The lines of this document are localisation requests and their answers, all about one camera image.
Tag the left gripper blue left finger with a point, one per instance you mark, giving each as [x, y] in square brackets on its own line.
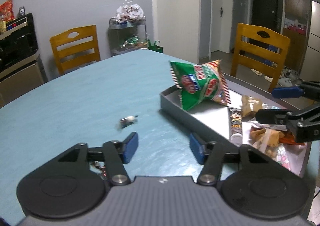
[116, 154]

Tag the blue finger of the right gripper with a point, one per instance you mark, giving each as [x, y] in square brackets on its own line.
[306, 89]
[283, 116]

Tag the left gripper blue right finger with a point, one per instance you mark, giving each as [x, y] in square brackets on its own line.
[210, 155]

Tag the clear pink candy packet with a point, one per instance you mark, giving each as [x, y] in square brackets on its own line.
[282, 158]

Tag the tan nut snack bag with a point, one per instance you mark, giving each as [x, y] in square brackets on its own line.
[250, 106]

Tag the small orange snack packet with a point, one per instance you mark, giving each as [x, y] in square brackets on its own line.
[288, 138]

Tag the grey storage tray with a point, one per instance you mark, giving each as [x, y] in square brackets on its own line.
[210, 121]

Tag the small wrapped chocolate balls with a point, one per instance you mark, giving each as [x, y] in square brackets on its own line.
[127, 121]

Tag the wooden chair right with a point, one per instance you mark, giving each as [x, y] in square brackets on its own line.
[264, 35]

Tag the wooden chair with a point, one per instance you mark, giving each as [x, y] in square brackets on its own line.
[75, 47]
[264, 35]

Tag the green cracker snack bag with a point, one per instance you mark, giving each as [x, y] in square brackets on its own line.
[200, 82]

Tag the green shopping bag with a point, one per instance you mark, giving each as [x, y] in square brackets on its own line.
[155, 46]

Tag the wooden chair centre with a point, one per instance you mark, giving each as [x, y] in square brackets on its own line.
[75, 47]

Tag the black water dispenser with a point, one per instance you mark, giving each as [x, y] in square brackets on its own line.
[22, 69]

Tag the white plastic bag on cart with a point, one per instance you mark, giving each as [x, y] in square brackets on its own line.
[130, 12]

